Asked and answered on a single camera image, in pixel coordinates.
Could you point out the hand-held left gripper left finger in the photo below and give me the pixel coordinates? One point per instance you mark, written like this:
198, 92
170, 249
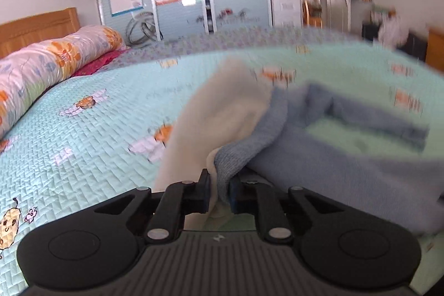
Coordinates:
204, 192

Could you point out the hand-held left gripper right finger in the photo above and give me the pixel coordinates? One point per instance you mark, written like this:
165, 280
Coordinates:
234, 193

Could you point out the cream knit garment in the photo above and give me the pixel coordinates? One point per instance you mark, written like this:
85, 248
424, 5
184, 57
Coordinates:
215, 115

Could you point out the blue knit pants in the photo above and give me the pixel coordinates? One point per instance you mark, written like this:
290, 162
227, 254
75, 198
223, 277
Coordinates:
347, 178

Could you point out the white clothes pile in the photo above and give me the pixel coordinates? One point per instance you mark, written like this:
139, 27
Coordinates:
392, 32

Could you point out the bee print quilted bedspread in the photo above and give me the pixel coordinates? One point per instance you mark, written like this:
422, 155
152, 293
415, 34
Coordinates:
104, 129

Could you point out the red pillow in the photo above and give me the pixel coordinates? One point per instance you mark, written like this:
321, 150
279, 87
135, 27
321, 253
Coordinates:
99, 63

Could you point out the white drawer cabinet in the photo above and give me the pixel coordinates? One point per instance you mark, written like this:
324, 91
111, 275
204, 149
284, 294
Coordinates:
287, 10

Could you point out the floral rolled duvet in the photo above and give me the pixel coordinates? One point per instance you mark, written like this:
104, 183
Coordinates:
41, 74

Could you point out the wooden headboard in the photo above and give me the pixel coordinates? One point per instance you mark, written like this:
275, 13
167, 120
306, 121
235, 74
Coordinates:
34, 30

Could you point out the black armchair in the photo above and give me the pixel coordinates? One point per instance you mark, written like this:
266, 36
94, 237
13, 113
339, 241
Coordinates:
418, 44

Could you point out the wooden desk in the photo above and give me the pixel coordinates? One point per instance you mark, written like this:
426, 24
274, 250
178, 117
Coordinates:
436, 51

